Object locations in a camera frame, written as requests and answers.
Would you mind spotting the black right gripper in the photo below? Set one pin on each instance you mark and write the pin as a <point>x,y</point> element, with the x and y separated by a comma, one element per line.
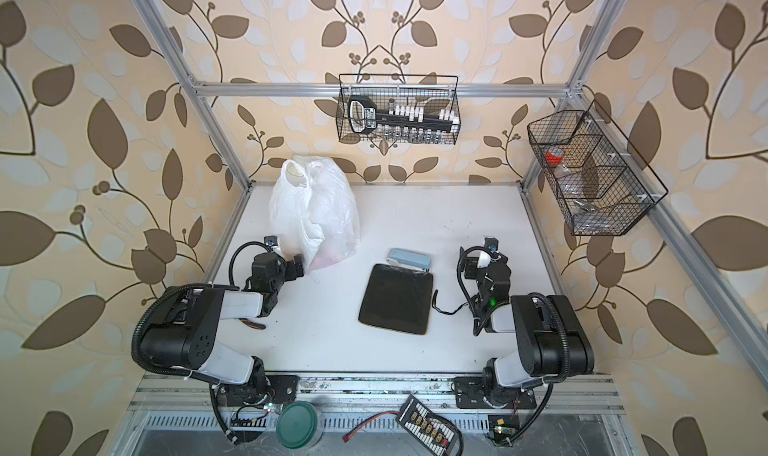
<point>475,264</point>

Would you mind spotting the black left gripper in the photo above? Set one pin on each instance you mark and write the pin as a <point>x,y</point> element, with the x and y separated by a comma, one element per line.
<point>294,266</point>

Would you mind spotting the white lemon-print plastic bag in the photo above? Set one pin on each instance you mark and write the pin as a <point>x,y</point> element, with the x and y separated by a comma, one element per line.
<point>313,212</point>

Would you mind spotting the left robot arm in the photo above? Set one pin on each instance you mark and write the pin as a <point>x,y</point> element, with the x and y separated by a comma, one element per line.
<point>177,334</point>

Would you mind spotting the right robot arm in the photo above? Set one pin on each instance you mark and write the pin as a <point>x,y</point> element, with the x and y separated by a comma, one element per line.
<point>550,343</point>

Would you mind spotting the light blue sponge block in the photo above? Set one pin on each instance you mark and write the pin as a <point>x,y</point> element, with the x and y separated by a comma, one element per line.
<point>409,259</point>

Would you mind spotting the black square tray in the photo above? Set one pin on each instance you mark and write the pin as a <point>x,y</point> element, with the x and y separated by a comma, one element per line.
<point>397,299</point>

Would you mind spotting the red-capped plastic bottle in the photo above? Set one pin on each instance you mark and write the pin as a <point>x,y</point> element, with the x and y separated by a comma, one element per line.
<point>554,156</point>

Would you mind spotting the small electronics board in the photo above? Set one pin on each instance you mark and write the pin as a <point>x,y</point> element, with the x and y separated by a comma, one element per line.
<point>501,428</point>

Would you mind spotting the green round lid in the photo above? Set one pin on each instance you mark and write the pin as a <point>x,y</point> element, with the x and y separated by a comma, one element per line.
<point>299,426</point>

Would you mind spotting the black connector board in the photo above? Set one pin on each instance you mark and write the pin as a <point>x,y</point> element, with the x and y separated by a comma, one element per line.
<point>435,433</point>

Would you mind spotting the black socket tool set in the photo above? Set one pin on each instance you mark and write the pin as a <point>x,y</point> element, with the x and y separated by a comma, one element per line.
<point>366,117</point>

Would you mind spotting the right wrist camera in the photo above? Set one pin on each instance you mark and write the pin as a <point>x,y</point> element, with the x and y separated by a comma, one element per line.
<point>491,244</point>

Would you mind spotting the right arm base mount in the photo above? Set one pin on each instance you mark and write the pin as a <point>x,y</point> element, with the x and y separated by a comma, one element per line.
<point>472,392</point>

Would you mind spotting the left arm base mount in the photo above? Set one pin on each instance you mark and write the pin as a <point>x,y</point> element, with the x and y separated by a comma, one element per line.
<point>280,389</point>

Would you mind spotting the right wire basket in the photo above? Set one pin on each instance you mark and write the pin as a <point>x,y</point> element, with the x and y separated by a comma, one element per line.
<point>604,185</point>

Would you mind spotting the wire basket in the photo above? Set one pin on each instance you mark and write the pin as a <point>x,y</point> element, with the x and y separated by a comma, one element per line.
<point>431,90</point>
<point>604,185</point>

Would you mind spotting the back wire basket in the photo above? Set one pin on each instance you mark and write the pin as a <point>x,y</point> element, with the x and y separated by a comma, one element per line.
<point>431,90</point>

